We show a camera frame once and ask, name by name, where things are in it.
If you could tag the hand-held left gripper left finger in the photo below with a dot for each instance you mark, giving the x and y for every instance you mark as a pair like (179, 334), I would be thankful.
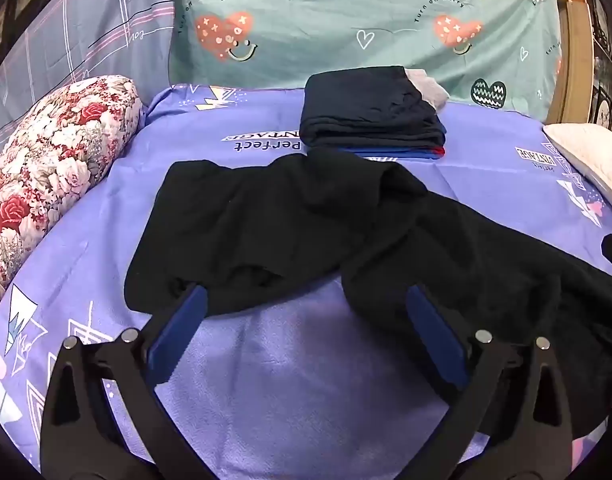
(178, 330)

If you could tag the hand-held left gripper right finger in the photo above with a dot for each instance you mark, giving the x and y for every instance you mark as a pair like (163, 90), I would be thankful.
(435, 335)

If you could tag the black pants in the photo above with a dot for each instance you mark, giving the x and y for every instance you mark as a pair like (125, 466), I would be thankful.
(286, 220)

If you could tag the white pillow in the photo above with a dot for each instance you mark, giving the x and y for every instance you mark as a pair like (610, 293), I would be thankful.
(590, 155)

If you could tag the purple printed bed sheet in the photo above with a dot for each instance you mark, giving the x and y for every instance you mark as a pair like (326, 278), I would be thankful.
(286, 400)

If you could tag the black framed picture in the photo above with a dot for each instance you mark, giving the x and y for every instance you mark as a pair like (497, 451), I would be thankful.
(605, 105)

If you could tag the folded blue garment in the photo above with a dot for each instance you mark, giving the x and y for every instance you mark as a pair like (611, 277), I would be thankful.
(410, 152)

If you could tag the floral bolster pillow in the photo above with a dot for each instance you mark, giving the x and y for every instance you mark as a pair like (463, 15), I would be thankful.
(61, 160)

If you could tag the grey cloth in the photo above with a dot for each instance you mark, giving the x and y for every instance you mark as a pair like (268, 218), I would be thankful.
(428, 87)

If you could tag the grey plaid sheet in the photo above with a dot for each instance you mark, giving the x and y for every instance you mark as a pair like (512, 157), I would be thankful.
(86, 25)

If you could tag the teal heart print blanket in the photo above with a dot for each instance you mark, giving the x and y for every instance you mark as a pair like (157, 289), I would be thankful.
(346, 25)

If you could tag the wooden bed frame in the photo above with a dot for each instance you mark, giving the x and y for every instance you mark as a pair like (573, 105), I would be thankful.
(575, 60)

